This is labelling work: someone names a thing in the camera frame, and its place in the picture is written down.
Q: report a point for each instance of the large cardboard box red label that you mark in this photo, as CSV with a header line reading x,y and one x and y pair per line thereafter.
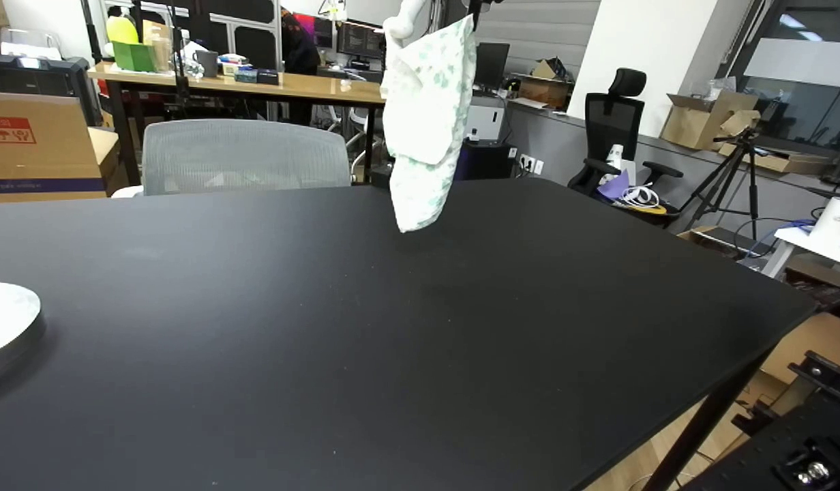
x,y
34,145

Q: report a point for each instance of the black clamp-on articulated stand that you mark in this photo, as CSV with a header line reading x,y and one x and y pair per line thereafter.
x,y
379,176

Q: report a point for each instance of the black printer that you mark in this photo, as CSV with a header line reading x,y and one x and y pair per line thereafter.
x,y
34,77

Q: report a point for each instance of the white spray bottle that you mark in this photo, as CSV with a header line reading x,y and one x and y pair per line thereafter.
x,y
615,158

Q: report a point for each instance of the white towel with green print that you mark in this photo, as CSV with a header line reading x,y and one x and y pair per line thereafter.
x,y
429,119

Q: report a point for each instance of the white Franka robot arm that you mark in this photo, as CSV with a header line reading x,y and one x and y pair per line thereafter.
x,y
0,314

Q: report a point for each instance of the black high-back office chair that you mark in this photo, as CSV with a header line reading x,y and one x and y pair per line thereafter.
x,y
615,123

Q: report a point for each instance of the open cardboard box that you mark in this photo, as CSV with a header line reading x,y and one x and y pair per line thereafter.
x,y
708,120

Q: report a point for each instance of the black camera tripod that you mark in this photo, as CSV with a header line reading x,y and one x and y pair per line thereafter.
x,y
731,179

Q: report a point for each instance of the white side table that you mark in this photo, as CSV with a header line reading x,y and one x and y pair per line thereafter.
x,y
817,240

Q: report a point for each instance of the yellow-green storage box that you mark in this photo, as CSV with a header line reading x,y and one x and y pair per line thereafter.
x,y
132,51

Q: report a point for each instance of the black metal equipment frame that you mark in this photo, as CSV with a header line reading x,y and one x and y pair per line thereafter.
x,y
791,438

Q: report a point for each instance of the black computer monitor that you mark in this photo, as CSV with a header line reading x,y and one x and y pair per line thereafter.
x,y
491,67

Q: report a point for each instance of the flat cardboard box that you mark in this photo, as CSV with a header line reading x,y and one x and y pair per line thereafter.
x,y
791,158

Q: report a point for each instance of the long wooden desk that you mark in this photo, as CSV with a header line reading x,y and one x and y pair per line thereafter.
x,y
300,89

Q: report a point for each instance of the small cardboard box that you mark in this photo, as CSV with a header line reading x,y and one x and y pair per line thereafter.
x,y
544,89

